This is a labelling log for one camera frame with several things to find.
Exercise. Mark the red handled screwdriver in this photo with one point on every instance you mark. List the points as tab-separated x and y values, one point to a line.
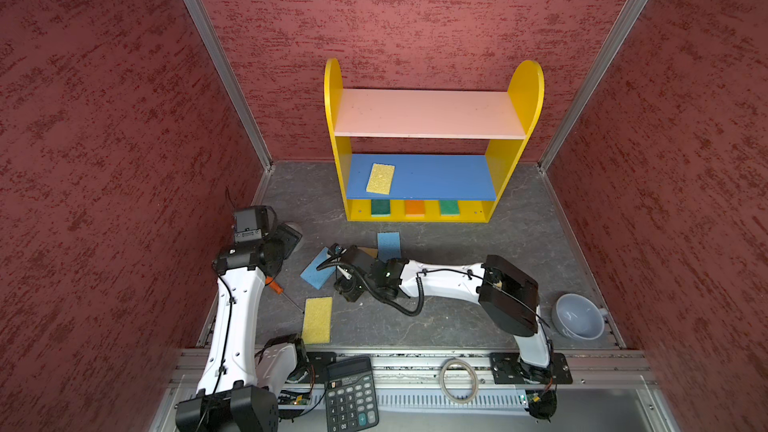
279	290

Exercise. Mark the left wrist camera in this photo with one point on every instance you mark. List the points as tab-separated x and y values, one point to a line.
254	223

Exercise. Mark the right small circuit board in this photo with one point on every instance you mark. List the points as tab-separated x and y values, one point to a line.
539	398

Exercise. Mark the black desk calculator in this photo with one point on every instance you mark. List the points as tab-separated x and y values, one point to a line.
350	395

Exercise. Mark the blue sponge far left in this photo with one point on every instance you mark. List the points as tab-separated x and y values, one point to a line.
313	275

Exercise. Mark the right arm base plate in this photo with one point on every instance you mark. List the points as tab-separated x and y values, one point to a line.
507	368

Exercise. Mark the bright green sponge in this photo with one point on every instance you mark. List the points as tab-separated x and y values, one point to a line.
449	208

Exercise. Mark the blue sponge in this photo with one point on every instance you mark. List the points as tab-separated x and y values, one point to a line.
388	246
313	275

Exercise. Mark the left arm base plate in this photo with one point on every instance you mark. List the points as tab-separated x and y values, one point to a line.
311	367

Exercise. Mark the blue sponge centre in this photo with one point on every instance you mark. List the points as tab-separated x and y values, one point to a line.
388	246

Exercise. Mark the tan yellow sponge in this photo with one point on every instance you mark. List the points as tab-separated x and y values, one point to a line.
372	252

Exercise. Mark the yellow pink blue shelf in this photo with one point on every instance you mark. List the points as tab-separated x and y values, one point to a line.
505	120

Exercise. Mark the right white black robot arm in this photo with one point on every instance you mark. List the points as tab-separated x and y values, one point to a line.
507	295

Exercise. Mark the orange sponge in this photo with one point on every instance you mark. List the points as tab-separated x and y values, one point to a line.
414	208

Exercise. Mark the dark green scouring sponge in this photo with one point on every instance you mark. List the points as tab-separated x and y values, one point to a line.
380	208

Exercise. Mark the left small circuit board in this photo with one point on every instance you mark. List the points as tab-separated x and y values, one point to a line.
294	398

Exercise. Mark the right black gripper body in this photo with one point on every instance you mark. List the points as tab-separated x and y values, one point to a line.
355	286

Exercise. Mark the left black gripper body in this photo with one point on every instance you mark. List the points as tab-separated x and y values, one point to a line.
283	243

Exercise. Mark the small circuit board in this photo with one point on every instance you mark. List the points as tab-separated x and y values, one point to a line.
539	398
294	398

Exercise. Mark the clear tape roll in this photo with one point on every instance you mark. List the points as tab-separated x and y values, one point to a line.
295	227

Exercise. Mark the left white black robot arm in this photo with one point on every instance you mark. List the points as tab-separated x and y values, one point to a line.
239	388

